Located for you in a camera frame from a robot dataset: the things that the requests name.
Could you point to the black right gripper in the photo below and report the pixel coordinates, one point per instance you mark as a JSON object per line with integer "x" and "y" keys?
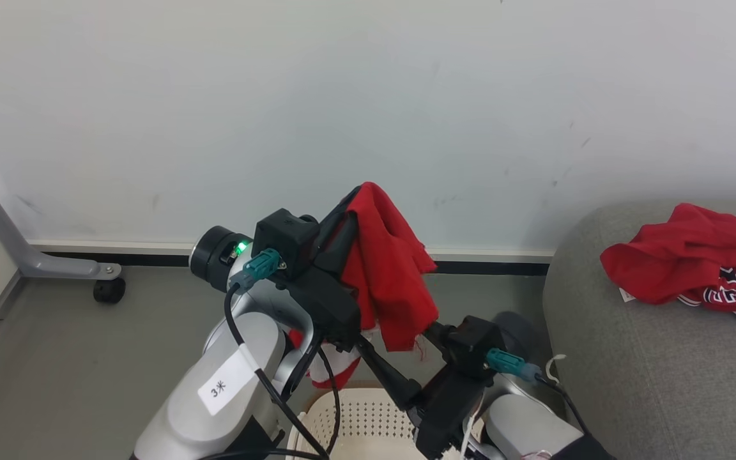
{"x": 451, "y": 409}

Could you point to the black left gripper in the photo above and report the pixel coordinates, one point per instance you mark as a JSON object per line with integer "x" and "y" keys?
{"x": 329, "y": 306}

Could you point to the red cloth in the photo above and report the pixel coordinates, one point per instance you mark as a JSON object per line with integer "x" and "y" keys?
{"x": 387, "y": 268}

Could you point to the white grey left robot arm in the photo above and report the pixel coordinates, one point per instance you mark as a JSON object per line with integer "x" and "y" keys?
{"x": 176, "y": 421}

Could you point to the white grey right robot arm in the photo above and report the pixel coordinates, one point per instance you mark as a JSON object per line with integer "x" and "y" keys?
{"x": 521, "y": 421}

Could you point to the grey fabric sofa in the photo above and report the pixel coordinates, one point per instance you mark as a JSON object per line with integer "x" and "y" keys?
{"x": 649, "y": 383}

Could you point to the cream perforated laundry basket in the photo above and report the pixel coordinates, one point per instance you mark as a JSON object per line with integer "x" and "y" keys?
{"x": 368, "y": 421}

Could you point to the black caster wheel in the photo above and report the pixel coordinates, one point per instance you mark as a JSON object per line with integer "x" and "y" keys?
{"x": 110, "y": 291}

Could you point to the red jersey with white lettering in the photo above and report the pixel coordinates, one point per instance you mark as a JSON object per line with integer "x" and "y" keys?
{"x": 674, "y": 262}

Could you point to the grey metal partition foot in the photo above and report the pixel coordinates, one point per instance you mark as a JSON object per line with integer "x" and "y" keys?
{"x": 36, "y": 262}

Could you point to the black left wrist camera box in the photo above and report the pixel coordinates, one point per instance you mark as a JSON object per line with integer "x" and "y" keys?
{"x": 286, "y": 239}

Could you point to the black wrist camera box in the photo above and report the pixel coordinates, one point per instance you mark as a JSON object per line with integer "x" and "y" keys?
{"x": 286, "y": 239}
{"x": 475, "y": 345}

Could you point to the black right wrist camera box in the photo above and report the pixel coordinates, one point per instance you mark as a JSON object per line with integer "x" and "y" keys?
{"x": 475, "y": 345}

